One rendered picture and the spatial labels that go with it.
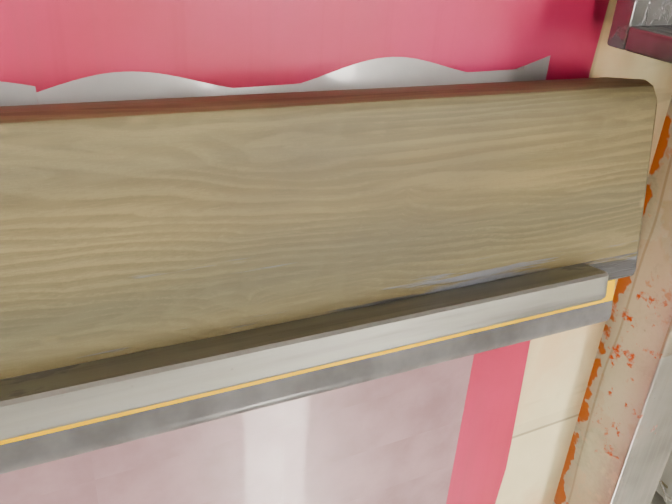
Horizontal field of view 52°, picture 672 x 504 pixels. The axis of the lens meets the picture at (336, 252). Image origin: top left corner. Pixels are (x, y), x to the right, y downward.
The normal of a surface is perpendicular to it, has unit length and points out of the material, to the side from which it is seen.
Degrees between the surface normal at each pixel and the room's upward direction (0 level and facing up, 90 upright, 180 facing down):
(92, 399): 11
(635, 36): 90
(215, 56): 0
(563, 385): 0
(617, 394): 90
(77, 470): 0
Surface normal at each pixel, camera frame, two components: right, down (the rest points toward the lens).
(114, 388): 0.44, 0.27
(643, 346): -0.90, 0.16
